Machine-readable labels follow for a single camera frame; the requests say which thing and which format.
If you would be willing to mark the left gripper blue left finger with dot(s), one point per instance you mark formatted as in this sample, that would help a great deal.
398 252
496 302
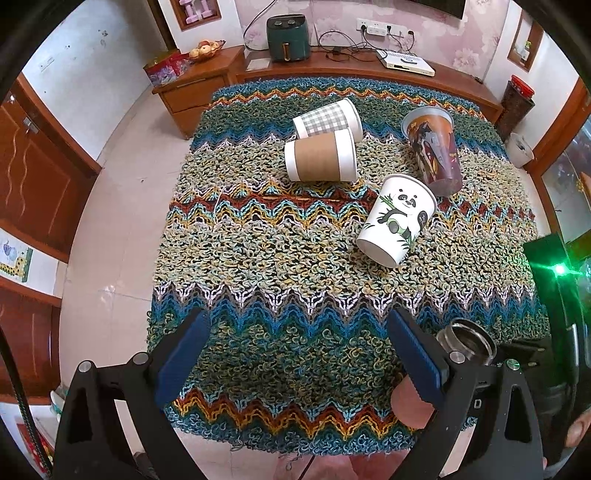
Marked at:
176 354

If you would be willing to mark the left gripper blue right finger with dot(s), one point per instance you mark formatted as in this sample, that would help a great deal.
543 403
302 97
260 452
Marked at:
421 354

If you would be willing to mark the pink steel tumbler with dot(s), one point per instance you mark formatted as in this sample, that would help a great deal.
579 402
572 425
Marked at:
461 335

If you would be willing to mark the panda print paper cup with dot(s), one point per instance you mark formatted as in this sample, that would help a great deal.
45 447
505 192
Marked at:
401 212

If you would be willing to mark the brown sleeve paper cup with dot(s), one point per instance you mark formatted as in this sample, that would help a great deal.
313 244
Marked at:
328 157

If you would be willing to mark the tall brown plastic cup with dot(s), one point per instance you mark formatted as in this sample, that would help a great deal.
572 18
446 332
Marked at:
430 132

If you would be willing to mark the grey checked paper cup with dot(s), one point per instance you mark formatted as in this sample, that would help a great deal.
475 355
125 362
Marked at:
333 117

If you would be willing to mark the person's hand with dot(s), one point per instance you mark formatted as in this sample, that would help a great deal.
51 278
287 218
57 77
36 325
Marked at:
578 429

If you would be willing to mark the colourful zigzag knitted cloth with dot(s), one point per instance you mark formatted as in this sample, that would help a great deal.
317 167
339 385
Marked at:
299 358

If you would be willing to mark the white waste bin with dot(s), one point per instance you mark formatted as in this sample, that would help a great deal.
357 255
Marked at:
518 150

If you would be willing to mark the brown wooden door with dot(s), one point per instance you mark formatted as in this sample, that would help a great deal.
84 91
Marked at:
46 176

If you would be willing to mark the small wooden drawer cabinet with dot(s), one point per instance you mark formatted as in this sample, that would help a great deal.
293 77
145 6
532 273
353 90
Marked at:
187 97

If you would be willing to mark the dark woven tall bin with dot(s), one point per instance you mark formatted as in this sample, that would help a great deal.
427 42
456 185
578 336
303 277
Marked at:
517 102

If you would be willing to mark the red gift tin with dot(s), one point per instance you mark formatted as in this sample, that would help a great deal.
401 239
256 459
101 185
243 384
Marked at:
166 67

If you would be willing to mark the white set-top box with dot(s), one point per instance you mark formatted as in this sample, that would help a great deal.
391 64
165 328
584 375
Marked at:
405 62

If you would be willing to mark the bowl of fruit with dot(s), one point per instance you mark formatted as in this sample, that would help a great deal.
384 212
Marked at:
205 50

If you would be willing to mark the long wooden tv cabinet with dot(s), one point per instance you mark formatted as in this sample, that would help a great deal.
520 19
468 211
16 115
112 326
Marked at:
320 63

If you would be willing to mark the dark green air fryer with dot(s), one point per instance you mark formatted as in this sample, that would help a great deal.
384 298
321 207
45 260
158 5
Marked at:
288 38

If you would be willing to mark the pink dumbbell pair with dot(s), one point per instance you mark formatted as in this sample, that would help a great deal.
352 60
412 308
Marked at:
195 11

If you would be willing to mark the white power strip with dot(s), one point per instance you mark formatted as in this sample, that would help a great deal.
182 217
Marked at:
380 29

